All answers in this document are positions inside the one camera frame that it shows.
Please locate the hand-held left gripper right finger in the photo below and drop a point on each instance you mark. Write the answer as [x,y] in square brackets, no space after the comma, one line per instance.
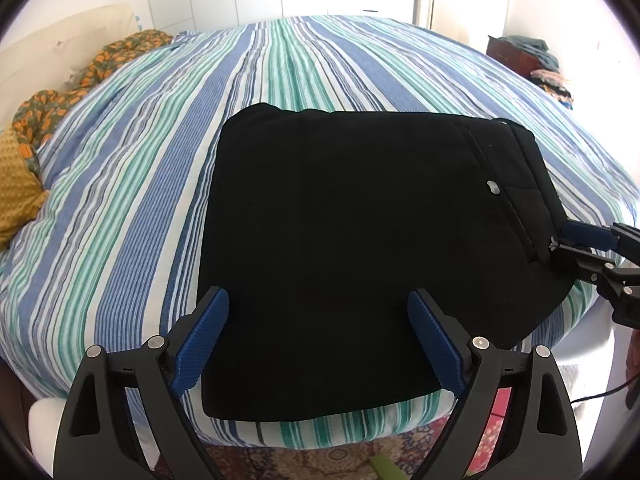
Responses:
[435,345]

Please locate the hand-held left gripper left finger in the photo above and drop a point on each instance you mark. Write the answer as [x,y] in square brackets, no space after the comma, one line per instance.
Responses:
[200,345]

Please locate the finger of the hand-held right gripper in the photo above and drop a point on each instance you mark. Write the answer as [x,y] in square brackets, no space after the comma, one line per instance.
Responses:
[575,255]
[582,232]

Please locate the black pants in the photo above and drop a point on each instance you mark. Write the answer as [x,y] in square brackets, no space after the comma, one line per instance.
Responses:
[350,235]

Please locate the person's right forearm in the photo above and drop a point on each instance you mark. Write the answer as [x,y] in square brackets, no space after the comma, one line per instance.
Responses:
[633,370]

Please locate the green object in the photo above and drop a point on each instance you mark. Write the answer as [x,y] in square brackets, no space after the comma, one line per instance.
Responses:
[386,467]

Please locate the patterned red rug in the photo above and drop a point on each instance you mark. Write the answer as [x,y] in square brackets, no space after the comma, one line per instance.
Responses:
[340,455]

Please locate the pile of colourful clothes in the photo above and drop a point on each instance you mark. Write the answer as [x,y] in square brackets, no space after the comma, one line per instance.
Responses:
[552,85]

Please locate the striped blue green bedspread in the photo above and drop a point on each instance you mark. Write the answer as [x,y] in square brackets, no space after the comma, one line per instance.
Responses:
[150,185]

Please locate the dark wooden nightstand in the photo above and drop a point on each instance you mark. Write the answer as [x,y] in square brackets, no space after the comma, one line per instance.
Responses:
[515,57]

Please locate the teal clothing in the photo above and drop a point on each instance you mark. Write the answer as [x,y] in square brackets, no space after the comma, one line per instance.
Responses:
[530,45]

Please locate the mustard dotted pillow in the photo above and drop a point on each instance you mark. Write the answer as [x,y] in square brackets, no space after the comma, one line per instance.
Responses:
[17,195]

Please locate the green orange floral blanket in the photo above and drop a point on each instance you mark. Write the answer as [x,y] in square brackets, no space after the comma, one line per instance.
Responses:
[115,55]

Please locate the white bed frame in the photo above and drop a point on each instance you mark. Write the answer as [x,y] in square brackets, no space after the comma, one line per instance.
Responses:
[585,330]

